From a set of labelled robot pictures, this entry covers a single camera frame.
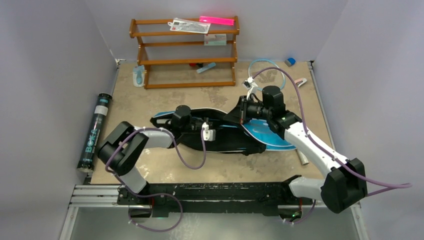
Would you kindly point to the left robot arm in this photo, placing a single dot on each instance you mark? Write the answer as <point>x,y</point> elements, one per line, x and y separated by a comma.
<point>121,149</point>

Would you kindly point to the light blue packaged tool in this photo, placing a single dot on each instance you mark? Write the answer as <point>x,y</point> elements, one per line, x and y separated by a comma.
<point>138,75</point>

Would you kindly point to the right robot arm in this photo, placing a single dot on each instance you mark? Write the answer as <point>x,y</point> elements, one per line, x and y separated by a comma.
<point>344,179</point>

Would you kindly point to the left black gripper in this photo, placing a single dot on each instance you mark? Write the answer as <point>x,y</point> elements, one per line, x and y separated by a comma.
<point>205,119</point>

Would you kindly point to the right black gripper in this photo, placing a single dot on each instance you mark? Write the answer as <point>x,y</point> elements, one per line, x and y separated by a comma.
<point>243,110</point>

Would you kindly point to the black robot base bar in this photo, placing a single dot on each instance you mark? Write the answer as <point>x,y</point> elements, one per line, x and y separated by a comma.
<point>267,198</point>

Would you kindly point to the blue badminton racket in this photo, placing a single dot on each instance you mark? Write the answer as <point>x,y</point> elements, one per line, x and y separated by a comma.
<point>270,77</point>

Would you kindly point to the red and black small object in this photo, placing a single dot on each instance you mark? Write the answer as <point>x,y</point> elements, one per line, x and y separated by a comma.
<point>196,65</point>

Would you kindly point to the black shuttlecock tube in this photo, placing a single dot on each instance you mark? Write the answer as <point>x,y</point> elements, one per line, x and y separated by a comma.
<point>86,161</point>

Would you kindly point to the small white box on shelf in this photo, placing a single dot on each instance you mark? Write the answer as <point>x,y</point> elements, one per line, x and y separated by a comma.
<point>215,40</point>

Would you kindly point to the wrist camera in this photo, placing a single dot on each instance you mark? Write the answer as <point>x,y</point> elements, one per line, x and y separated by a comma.
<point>251,87</point>
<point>207,134</point>

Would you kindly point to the wooden three-tier shelf rack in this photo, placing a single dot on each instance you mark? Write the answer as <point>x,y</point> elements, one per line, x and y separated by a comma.
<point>143,59</point>

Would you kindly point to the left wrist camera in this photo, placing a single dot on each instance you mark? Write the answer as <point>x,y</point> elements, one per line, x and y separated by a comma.
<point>207,134</point>

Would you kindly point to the pink and white clip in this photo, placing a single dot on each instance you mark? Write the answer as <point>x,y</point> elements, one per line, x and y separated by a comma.
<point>300,82</point>

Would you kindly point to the pink fluorescent ruler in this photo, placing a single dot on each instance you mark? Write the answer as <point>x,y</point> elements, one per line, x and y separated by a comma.
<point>217,20</point>

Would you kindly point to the blue and grey eraser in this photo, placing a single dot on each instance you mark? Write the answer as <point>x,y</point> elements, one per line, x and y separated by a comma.
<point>290,61</point>

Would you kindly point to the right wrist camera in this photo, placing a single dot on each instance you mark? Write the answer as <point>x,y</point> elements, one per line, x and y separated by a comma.
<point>251,87</point>

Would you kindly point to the clear packaged item on shelf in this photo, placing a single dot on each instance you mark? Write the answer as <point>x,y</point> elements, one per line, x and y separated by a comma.
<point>189,26</point>

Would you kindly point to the blue racket bag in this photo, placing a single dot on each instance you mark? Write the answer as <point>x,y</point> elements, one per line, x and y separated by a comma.
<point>254,137</point>

